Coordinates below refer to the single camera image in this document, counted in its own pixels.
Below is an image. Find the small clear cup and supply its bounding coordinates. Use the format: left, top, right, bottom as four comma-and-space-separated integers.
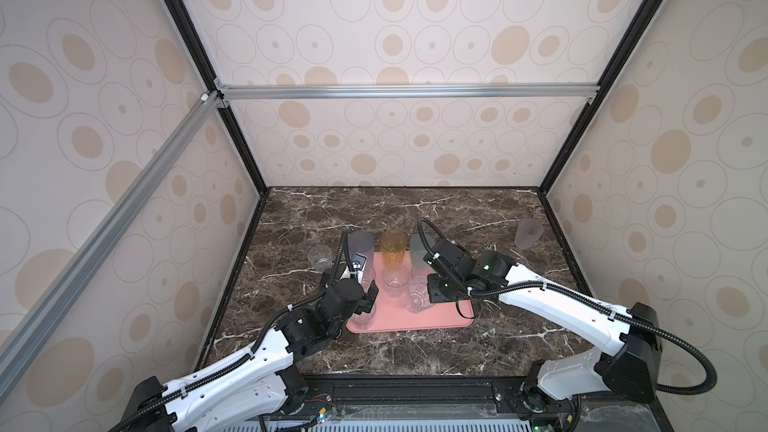
307, 245, 334, 273

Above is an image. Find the black frame post left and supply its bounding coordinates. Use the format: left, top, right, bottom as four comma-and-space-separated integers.
163, 0, 269, 195

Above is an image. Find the black frame post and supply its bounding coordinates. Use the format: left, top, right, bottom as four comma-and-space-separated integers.
163, 0, 269, 195
539, 0, 664, 198

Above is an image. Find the black frame post right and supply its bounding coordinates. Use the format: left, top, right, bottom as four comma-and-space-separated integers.
539, 0, 664, 198

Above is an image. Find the yellow transparent tumbler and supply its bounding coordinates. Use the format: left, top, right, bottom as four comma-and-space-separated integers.
379, 229, 410, 266

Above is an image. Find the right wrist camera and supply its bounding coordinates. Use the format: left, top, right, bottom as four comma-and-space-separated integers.
425, 239, 475, 282

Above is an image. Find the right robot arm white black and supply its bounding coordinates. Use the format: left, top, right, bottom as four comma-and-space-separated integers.
424, 247, 718, 404

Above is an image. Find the frosted white cup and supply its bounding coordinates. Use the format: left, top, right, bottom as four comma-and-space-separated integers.
514, 218, 544, 250

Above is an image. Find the clear faceted glass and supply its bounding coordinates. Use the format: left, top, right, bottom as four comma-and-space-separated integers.
360, 263, 376, 292
382, 263, 411, 298

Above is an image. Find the silver aluminium side bar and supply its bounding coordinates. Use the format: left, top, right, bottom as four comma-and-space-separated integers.
1, 90, 221, 401

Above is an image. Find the clear faceted glass front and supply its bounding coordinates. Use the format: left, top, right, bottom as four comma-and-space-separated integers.
382, 263, 411, 298

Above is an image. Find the green frosted tumbler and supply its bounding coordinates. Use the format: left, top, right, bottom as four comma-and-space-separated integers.
409, 234, 428, 269

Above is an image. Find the grey frosted tumbler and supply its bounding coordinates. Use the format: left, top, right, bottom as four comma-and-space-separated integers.
347, 230, 375, 260

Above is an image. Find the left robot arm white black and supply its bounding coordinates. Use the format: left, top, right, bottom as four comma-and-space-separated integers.
114, 278, 379, 431

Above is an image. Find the pink plastic tray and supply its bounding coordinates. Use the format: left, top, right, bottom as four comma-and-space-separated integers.
346, 252, 473, 334

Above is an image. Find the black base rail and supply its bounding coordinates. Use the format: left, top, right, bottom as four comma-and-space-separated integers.
256, 374, 672, 431

